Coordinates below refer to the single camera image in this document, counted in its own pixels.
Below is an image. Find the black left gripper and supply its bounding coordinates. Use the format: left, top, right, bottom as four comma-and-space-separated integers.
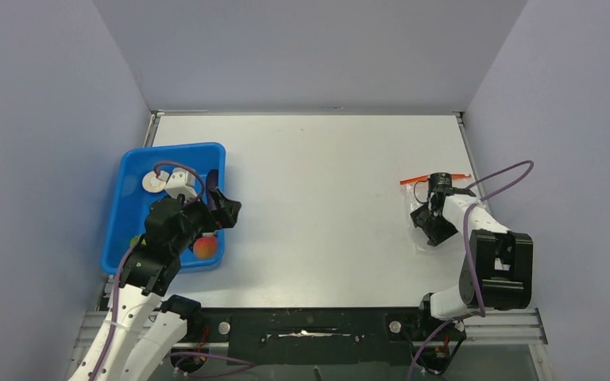
172, 187, 241, 254

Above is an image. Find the clear zip top bag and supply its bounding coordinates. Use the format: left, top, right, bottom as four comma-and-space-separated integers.
401, 173, 476, 252

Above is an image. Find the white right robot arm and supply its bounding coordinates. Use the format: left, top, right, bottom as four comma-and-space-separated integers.
410, 172, 534, 339

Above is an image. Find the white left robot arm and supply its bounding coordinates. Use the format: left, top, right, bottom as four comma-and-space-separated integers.
71, 187, 241, 380

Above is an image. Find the purple toy eggplant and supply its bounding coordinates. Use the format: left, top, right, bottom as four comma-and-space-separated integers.
206, 169, 219, 210

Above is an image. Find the red yellow toy peach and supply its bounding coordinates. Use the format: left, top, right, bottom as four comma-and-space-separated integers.
191, 235, 218, 260

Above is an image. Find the white round toy slice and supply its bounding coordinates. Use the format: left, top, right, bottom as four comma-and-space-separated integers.
141, 170, 170, 194

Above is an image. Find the blue plastic bin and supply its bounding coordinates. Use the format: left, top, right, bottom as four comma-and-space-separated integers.
100, 142, 226, 275

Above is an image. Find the green toy leaf vegetable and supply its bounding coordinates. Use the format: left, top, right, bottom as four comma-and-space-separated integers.
129, 234, 145, 248

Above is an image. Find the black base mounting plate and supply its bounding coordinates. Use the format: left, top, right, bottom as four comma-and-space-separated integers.
181, 307, 466, 368

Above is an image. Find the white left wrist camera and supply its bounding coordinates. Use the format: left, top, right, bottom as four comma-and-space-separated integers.
164, 167, 198, 202

